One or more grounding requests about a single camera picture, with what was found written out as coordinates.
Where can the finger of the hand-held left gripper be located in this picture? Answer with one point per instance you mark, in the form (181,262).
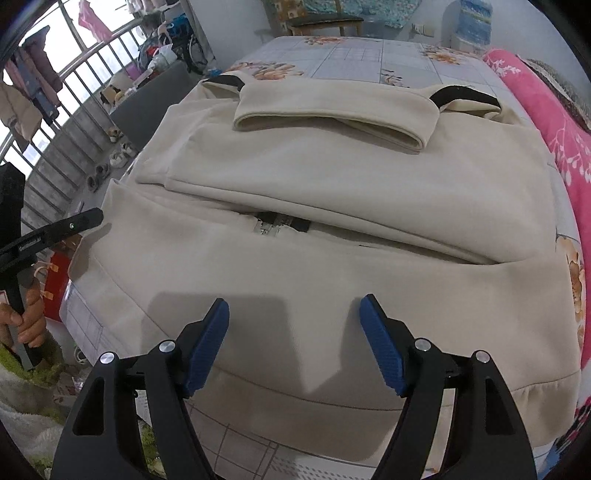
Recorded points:
(64,228)

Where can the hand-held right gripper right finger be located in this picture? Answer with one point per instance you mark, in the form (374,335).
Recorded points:
(383,346)

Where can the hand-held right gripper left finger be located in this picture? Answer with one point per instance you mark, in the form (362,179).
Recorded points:
(207,346)

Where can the beige zip jacket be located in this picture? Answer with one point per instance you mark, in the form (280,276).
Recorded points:
(323,194)

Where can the person's left forearm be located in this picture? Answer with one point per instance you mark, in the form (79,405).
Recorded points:
(32,397)

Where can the pile of clothes and bags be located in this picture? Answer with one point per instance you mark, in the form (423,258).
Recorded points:
(171,46)

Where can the person's left hand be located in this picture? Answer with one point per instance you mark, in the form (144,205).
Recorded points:
(31,318)

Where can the red bag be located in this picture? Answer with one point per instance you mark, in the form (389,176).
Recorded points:
(57,281)

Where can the grey fuzzy shoes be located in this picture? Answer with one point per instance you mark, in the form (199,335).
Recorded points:
(98,177)

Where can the white shoes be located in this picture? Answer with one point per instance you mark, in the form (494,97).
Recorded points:
(121,157)

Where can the beige hanging coat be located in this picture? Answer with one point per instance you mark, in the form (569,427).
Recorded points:
(16,110)

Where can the beige slippers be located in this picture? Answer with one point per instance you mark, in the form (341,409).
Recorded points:
(114,135)

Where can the person's fuzzy green garment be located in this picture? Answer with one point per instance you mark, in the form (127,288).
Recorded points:
(145,438)

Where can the dark purple hanging jacket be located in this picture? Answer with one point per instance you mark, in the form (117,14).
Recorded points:
(39,69)

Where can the grey storage box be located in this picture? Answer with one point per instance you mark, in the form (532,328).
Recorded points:
(147,110)

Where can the metal window railing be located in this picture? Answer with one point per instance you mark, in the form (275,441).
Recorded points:
(99,50)

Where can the pink hanging garment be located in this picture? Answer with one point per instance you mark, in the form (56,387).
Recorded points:
(92,21)

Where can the pink floral blanket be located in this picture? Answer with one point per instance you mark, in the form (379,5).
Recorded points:
(568,134)

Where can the grey patterned pillow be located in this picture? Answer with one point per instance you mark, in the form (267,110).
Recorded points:
(558,87)

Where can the white water dispenser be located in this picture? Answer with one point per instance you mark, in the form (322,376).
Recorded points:
(455,41)

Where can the wooden armchair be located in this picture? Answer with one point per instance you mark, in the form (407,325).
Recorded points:
(323,19)

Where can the teal floral hanging cloth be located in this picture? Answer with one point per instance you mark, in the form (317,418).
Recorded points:
(392,11)

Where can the white wall socket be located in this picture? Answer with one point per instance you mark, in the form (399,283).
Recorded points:
(423,29)

